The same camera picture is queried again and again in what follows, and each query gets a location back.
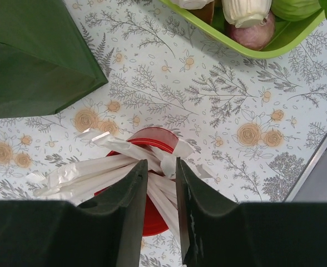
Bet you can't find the small white cabbage stalk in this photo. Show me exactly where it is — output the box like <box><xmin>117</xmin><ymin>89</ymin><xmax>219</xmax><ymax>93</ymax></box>
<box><xmin>222</xmin><ymin>0</ymin><xmax>272</xmax><ymax>28</ymax></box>

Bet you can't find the red straw holder cup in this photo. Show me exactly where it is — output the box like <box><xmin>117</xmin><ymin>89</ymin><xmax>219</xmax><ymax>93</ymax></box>
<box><xmin>91</xmin><ymin>127</ymin><xmax>179</xmax><ymax>239</ymax></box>

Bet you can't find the green napa cabbage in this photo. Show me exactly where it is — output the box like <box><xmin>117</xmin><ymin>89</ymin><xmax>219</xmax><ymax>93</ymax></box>
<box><xmin>171</xmin><ymin>0</ymin><xmax>214</xmax><ymax>10</ymax></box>

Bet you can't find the green plastic vegetable tray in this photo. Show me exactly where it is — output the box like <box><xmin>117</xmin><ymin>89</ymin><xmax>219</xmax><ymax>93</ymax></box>
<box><xmin>164</xmin><ymin>1</ymin><xmax>327</xmax><ymax>59</ymax></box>

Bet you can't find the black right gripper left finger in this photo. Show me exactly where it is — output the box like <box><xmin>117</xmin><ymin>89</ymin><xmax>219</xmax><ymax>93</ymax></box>
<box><xmin>0</xmin><ymin>160</ymin><xmax>148</xmax><ymax>266</ymax></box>

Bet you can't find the purple onion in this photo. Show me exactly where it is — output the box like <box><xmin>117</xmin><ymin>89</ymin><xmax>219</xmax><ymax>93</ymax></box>
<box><xmin>227</xmin><ymin>12</ymin><xmax>275</xmax><ymax>51</ymax></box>

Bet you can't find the aluminium frame rail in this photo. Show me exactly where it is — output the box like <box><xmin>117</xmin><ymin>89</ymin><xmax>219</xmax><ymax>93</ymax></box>
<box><xmin>284</xmin><ymin>134</ymin><xmax>327</xmax><ymax>202</ymax></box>

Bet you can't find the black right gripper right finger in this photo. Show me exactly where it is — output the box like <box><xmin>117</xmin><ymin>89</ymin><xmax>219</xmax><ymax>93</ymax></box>
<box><xmin>176</xmin><ymin>159</ymin><xmax>327</xmax><ymax>266</ymax></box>

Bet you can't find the brown and green paper bag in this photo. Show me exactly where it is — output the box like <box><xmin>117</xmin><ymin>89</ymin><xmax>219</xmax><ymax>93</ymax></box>
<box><xmin>0</xmin><ymin>1</ymin><xmax>107</xmax><ymax>118</ymax></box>

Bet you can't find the green leafy bok choy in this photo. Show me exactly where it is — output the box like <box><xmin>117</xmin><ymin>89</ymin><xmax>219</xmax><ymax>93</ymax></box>
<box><xmin>271</xmin><ymin>0</ymin><xmax>327</xmax><ymax>22</ymax></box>

